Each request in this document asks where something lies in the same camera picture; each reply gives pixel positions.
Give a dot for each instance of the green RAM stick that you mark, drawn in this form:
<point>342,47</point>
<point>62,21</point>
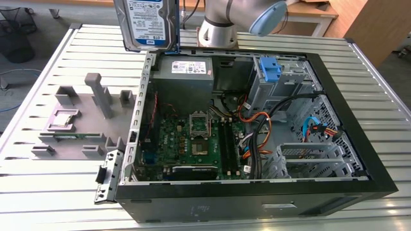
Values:
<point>71,137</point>

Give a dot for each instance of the grey parts rack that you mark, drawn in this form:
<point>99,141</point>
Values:
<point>92,120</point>

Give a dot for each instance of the grey power supply unit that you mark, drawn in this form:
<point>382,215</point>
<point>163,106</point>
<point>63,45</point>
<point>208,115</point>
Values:
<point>186,93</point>

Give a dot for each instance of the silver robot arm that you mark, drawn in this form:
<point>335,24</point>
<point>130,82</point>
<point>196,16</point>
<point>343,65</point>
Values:
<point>218,31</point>

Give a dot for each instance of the black RAM slot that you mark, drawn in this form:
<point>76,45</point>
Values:
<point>226,146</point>
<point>234,146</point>

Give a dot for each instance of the wooden desk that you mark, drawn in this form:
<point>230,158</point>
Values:
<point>308,10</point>

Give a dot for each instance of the green motherboard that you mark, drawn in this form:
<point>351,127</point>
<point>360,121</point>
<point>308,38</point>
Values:
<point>174,134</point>

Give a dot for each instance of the silver CPU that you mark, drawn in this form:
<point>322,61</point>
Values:
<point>62,121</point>

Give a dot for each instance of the blue plastic drive latch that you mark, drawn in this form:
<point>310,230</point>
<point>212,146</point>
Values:
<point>270,69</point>

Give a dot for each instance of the silver drive cage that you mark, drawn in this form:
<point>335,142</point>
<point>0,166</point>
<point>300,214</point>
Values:
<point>288,81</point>

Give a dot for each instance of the metal disk bay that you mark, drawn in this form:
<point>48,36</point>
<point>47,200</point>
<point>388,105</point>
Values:
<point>314,160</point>

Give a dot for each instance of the black open PC case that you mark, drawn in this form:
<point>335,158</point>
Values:
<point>224,204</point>

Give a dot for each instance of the black graphics card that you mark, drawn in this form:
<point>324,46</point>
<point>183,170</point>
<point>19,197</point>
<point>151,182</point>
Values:
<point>192,171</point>

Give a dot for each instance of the wooden cabinet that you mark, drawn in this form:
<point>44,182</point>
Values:
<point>368,24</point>

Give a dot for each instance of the silver card retention bracket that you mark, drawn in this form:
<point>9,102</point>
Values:
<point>111,168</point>

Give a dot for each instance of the hard disk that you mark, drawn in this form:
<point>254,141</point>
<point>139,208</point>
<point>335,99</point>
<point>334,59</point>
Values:
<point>144,24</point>

